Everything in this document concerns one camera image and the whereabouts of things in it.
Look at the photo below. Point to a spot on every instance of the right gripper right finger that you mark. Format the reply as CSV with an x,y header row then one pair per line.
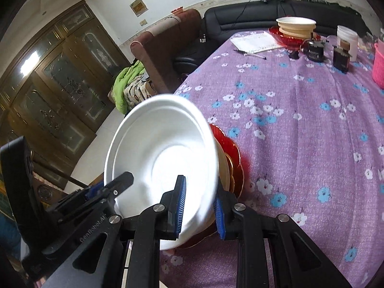
x,y
272,251

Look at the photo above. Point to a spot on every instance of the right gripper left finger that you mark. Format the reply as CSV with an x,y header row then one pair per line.
x,y
135,239

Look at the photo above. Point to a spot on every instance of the red plate with sticker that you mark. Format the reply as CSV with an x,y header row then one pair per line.
x,y
237,180

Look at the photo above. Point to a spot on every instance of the beige plastic bowl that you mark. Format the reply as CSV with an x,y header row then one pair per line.
x,y
224,172

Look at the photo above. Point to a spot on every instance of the white foam bowl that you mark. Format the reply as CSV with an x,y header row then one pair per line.
x,y
160,139

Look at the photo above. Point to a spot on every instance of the stack of beige bowls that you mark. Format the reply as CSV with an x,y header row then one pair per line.
x,y
297,27

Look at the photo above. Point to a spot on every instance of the wooden double door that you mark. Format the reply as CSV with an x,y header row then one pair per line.
x,y
55,90

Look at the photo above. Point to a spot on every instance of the purple floral tablecloth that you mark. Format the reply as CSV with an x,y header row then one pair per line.
x,y
311,144

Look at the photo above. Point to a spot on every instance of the green cloth pile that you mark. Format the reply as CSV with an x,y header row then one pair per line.
x,y
125,77

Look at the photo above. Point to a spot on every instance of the small black cap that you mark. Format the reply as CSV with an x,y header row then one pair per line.
x,y
294,55

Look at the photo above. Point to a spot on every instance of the pink knit sleeve bottle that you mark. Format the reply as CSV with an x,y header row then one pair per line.
x,y
378,67

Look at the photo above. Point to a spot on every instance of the black jar with cork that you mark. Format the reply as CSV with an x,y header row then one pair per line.
x,y
341,58

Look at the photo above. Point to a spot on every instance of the brown armchair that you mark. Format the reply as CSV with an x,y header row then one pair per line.
x,y
157,46

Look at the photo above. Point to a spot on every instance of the black jar left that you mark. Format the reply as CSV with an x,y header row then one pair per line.
x,y
314,49

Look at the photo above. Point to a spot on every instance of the black pen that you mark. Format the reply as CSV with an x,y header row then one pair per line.
x,y
244,53

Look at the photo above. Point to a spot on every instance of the white paper sheet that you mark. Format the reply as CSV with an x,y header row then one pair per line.
x,y
255,42

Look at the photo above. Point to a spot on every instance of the white plastic jar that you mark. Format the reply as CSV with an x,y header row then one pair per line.
x,y
348,35

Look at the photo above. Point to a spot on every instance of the black leather sofa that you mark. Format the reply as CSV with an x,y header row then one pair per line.
x,y
221,22

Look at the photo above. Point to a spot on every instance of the small wall plaque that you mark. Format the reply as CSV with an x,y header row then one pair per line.
x,y
138,7

